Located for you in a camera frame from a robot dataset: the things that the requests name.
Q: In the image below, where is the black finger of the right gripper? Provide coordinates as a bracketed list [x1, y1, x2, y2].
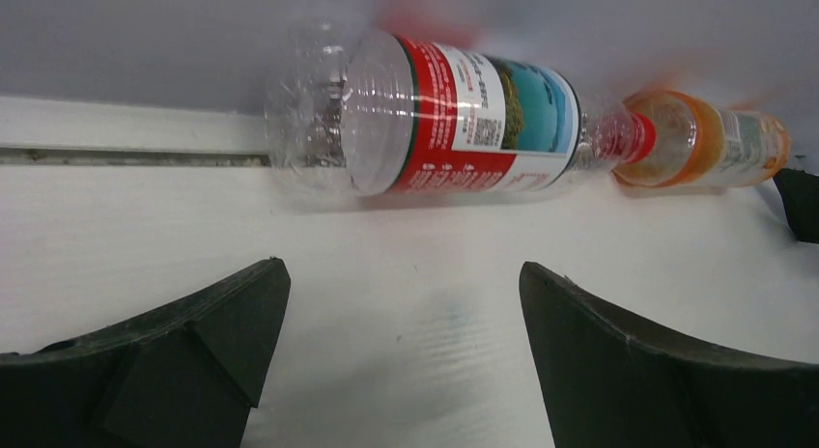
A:
[774, 168, 819, 244]

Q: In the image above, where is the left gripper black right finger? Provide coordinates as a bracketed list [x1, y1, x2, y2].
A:
[519, 262, 818, 447]

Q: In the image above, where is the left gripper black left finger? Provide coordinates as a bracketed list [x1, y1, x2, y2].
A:
[1, 258, 291, 447]

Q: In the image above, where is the orange drink bottle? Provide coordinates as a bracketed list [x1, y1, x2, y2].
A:
[613, 91, 792, 188]

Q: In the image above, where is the red-blue label bottle red cap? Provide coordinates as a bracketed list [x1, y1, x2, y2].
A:
[265, 22, 657, 197]

